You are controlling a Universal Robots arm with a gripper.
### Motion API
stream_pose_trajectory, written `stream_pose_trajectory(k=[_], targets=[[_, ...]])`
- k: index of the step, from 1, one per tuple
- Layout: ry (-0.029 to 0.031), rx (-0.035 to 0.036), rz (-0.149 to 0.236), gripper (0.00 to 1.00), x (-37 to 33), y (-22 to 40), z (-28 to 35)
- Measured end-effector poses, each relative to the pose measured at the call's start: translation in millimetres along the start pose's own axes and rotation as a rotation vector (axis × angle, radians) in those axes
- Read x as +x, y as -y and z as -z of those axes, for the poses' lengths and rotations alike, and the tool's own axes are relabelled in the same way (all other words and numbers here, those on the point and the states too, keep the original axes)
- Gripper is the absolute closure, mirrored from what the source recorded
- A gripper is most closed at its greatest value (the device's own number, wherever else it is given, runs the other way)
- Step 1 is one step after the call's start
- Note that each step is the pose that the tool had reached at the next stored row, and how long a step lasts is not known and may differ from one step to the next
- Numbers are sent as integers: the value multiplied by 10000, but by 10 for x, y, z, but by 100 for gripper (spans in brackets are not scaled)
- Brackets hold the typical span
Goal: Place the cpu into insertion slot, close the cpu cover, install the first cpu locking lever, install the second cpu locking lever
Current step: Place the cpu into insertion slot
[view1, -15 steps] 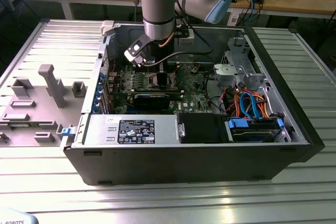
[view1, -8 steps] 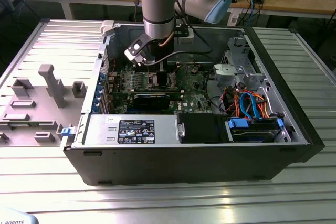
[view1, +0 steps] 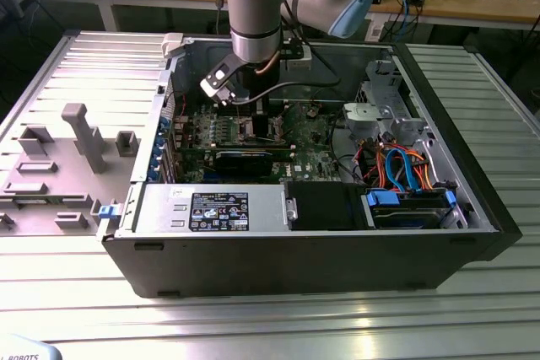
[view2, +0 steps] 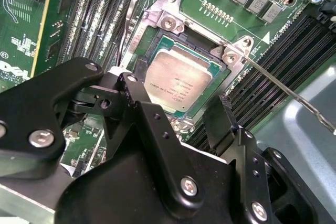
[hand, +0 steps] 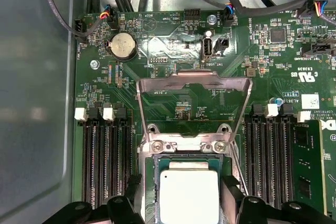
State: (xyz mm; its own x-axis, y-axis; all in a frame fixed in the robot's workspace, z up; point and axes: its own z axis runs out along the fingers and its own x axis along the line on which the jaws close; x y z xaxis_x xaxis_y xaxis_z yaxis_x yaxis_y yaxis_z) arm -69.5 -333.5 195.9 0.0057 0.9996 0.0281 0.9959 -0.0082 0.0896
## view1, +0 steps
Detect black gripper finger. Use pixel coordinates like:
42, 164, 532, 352
251, 96, 272, 138

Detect metal socket cover frame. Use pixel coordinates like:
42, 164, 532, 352
269, 115, 293, 142

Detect CPU socket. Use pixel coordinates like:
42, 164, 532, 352
236, 115, 283, 144

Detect black RAM slot bank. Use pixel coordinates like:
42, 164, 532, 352
184, 142, 295, 159
214, 98, 291, 117

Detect blue expansion slot retainers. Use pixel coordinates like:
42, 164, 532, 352
145, 115, 174, 184

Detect black graphics card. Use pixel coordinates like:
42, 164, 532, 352
213, 149, 275, 179

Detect green motherboard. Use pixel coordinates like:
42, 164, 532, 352
168, 100, 368, 187

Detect pale grey case latch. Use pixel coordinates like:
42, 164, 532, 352
162, 32, 186, 59

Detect grey metal drive cage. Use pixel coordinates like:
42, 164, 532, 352
354, 58, 427, 146

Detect silver power supply with label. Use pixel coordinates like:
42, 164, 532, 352
137, 184, 293, 235

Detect black open PC case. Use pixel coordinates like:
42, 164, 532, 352
95, 30, 524, 300

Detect hard disk in blue carrier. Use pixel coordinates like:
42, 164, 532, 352
362, 189, 459, 230

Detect blue plastic case latch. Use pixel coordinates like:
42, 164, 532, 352
96, 203, 122, 222

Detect grey parts rack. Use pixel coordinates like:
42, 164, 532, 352
0, 102, 143, 237

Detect pale teach pendant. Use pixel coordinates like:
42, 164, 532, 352
0, 332, 64, 360

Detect black and white wrist camera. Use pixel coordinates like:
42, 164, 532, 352
281, 39, 314, 71

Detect black camera cable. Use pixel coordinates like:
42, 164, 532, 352
229, 37, 342, 106

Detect thin red wire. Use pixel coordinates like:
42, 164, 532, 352
165, 92, 189, 119

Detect blue flat wire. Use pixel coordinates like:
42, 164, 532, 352
384, 145, 421, 193

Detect orange and red wire bundle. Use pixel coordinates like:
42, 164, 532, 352
358, 140, 444, 192

